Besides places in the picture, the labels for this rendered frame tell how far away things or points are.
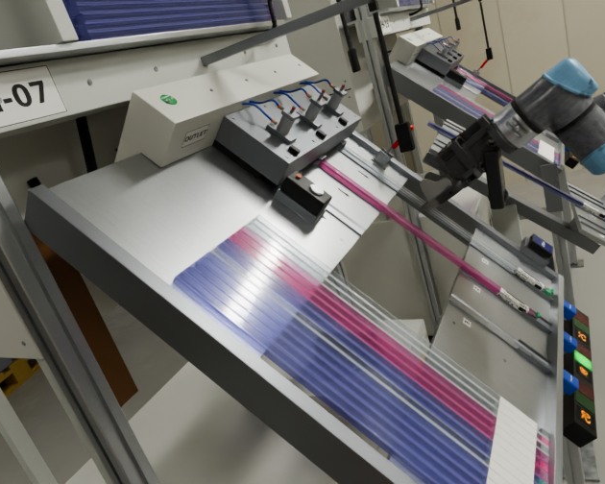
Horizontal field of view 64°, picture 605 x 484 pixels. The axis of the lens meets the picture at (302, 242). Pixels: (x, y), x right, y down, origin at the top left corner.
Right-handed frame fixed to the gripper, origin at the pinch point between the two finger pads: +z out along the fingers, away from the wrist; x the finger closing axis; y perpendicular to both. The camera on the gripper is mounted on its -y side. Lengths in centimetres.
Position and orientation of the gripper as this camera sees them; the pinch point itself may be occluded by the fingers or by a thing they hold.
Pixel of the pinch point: (428, 206)
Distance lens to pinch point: 102.9
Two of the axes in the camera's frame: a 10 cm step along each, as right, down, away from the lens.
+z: -5.9, 5.4, 6.0
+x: -4.3, 4.2, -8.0
